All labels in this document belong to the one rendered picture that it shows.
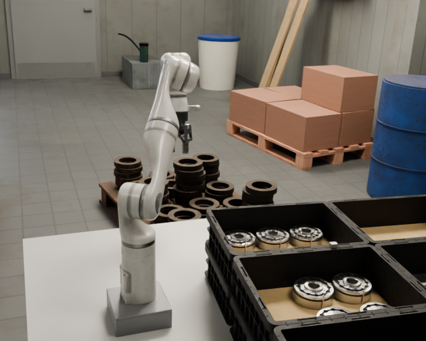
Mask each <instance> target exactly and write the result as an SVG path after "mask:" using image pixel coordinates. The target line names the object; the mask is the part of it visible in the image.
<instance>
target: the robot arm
mask: <svg viewBox="0 0 426 341"><path fill-rule="evenodd" d="M160 65H161V68H162V69H161V73H160V78H159V81H158V87H157V91H156V96H155V99H154V102H153V106H152V109H151V112H150V115H149V118H148V120H147V124H146V127H145V130H144V134H143V138H142V142H143V148H144V150H145V153H146V155H147V158H148V160H149V163H150V166H151V171H152V178H151V183H150V184H149V185H148V184H142V183H129V182H128V183H124V184H122V186H121V187H120V189H119V192H118V220H119V230H120V236H121V251H122V263H120V293H121V295H122V297H123V299H124V302H125V304H134V305H142V304H147V303H150V302H151V301H153V300H154V299H155V297H156V232H155V230H154V228H153V227H151V226H150V225H148V224H146V223H144V222H143V221H142V220H140V219H143V220H148V221H152V220H154V219H156V218H157V216H158V214H159V212H160V209H161V207H162V200H163V195H164V188H165V184H166V178H167V173H168V168H169V164H170V160H171V158H172V153H173V152H175V144H176V139H177V137H179V138H180V139H181V141H182V142H183V143H182V150H183V154H188V153H189V142H190V141H192V132H191V124H185V121H188V111H200V106H199V105H196V106H188V104H187V93H190V92H192V91H193V90H194V88H195V86H196V85H197V82H198V79H199V67H198V66H197V65H195V64H194V63H191V58H190V57H189V55H188V54H187V53H165V54H164V55H163V56H162V57H161V60H160ZM188 134H189V137H188ZM184 138H185V139H184Z"/></svg>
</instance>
